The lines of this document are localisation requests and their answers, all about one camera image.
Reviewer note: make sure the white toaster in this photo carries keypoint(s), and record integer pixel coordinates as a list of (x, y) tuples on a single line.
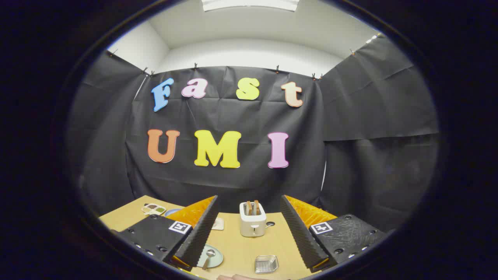
[(253, 225)]

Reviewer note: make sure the blue plate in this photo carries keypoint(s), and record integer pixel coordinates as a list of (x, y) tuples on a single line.
[(171, 212)]

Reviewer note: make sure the ceiling light panel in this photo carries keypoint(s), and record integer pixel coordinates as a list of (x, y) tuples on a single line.
[(249, 4)]

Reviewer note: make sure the white square coaster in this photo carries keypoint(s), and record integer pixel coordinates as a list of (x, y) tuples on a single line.
[(218, 224)]

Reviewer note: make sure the white sauce dish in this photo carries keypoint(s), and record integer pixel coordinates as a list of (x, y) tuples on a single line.
[(153, 210)]

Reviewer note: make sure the light green plate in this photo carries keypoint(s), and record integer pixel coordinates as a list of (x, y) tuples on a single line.
[(217, 257)]

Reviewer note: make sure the black backdrop cloth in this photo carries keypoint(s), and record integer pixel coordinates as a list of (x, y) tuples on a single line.
[(241, 116)]

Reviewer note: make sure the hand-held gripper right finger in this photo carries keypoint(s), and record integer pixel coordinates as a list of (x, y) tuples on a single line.
[(299, 233)]

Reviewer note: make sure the thin toast slice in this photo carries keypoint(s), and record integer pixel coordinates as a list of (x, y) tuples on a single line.
[(248, 208), (256, 207)]

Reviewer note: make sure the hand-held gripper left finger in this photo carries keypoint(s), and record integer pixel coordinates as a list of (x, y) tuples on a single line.
[(200, 233)]

